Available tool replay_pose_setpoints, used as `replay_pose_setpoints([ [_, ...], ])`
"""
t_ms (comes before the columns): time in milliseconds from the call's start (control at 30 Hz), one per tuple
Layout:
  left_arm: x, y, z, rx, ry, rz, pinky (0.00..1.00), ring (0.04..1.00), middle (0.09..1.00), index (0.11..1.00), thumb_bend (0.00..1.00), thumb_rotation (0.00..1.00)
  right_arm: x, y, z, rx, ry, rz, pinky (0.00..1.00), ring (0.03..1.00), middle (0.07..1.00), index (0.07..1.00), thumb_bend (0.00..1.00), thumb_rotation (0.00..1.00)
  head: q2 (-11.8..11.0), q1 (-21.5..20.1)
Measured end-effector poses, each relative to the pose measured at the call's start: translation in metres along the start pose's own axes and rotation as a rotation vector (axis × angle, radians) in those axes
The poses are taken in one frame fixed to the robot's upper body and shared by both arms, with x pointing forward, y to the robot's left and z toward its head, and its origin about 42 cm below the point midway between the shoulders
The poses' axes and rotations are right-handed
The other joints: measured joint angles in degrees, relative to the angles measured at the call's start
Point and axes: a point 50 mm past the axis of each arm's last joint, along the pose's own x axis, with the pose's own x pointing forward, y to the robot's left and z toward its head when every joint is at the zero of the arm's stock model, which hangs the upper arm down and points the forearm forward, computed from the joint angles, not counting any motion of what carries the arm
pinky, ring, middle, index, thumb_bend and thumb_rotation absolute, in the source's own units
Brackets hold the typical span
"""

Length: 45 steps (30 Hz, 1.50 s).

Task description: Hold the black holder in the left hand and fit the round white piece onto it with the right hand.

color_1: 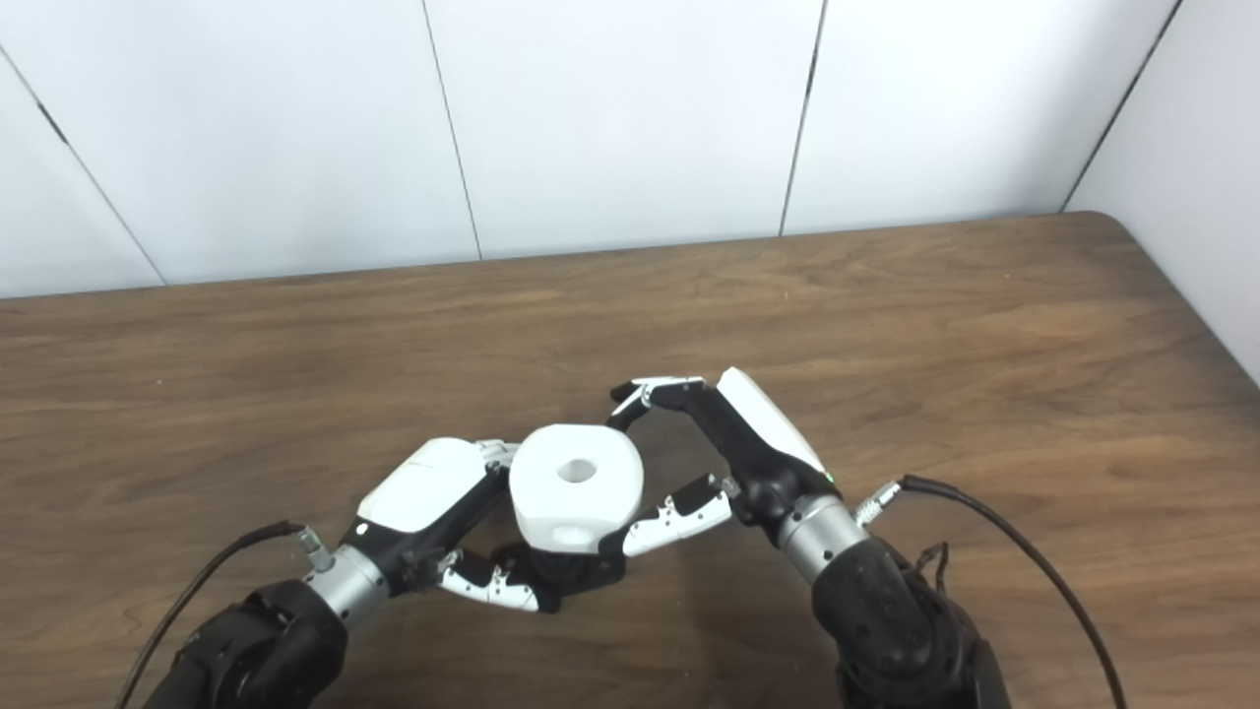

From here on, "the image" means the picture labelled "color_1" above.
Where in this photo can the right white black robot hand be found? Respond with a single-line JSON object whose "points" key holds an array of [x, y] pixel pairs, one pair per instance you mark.
{"points": [[763, 443]]}

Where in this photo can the black flanged holder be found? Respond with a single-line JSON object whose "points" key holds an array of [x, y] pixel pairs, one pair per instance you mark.
{"points": [[571, 576]]}

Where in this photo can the round white piece with holes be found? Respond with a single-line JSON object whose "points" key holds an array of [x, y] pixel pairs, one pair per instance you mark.
{"points": [[551, 492]]}

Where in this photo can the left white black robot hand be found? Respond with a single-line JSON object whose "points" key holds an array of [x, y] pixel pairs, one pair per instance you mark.
{"points": [[423, 487]]}

